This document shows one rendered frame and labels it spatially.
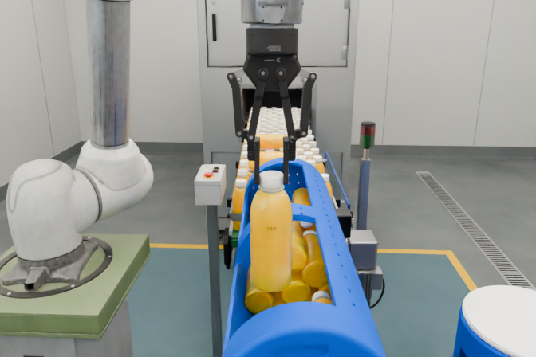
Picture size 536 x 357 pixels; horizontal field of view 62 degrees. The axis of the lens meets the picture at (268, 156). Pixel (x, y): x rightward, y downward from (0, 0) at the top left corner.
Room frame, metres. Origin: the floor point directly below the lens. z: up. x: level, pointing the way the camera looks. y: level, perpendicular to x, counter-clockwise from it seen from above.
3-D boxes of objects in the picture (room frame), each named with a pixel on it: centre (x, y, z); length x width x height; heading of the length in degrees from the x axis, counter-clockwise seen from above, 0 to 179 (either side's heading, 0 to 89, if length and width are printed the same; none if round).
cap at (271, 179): (0.67, -0.01, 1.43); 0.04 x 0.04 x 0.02
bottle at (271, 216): (0.67, -0.01, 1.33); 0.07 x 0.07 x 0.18
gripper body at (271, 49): (0.66, -0.01, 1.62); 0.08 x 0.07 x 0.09; 90
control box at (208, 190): (1.66, 0.23, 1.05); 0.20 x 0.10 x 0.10; 0
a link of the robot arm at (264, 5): (0.66, -0.01, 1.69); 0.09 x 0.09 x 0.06
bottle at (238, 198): (1.58, 0.10, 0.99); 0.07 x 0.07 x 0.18
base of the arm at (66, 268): (1.00, 0.56, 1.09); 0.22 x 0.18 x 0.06; 3
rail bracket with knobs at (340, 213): (1.50, -0.26, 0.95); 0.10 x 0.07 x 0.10; 90
